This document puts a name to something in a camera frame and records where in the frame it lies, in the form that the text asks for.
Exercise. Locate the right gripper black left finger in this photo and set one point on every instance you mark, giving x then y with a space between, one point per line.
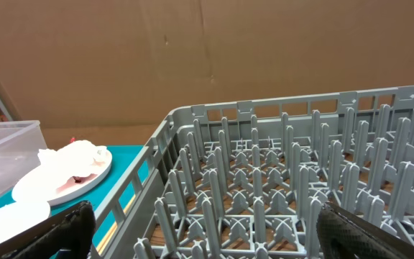
68 234

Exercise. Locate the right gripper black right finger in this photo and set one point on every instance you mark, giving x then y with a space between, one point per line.
344 235

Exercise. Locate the large white plate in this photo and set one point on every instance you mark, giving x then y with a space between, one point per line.
38 186

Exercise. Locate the white tissue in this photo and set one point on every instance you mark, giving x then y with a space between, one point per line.
80 158

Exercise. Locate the pink bowl with rice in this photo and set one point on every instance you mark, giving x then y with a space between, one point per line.
20 216

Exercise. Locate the grey dishwasher rack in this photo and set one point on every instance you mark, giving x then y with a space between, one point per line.
247 179

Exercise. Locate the clear plastic waste bin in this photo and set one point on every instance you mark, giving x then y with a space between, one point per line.
20 142

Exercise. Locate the teal serving tray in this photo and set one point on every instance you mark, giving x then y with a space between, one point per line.
122 155

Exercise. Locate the cardboard back wall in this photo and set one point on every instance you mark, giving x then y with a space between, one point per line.
110 71

